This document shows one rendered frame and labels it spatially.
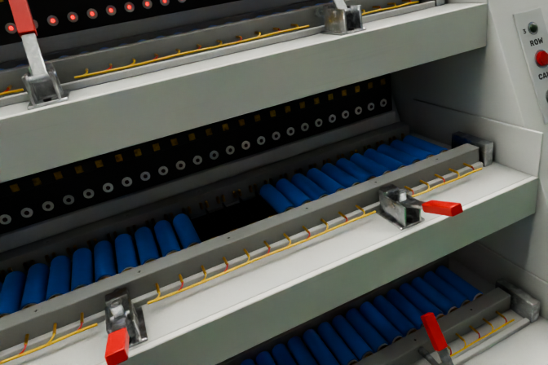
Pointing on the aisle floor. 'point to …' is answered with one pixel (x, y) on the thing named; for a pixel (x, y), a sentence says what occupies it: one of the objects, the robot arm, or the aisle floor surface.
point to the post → (488, 83)
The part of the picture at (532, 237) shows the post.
